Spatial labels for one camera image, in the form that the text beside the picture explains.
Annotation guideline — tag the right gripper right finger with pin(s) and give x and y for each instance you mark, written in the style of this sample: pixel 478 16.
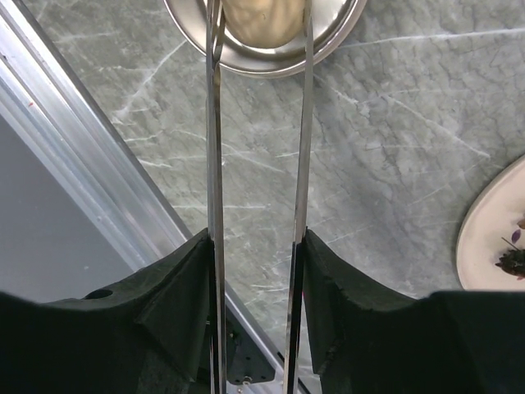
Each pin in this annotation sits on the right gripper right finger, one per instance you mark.
pixel 367 338

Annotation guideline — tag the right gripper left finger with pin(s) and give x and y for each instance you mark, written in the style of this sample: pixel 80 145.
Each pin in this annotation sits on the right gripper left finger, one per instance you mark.
pixel 143 334

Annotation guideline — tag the black sea cucumber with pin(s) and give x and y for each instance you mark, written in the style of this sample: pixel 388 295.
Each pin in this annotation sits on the black sea cucumber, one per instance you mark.
pixel 512 261

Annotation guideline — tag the metal tongs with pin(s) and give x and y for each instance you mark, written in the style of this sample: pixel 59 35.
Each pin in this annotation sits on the metal tongs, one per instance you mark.
pixel 215 36

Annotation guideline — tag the white steamed bun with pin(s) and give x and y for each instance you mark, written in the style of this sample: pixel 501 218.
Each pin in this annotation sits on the white steamed bun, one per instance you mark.
pixel 264 24

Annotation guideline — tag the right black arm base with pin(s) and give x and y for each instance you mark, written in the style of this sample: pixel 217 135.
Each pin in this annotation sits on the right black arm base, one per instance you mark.
pixel 245 361

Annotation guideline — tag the brown steel lunch container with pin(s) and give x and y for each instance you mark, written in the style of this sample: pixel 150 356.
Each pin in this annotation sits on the brown steel lunch container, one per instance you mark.
pixel 332 23

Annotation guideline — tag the pink white plate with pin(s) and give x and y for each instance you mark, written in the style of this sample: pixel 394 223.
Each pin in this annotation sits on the pink white plate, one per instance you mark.
pixel 493 226

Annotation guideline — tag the aluminium rail frame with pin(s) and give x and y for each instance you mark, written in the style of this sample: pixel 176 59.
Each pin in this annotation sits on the aluminium rail frame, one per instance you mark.
pixel 119 183

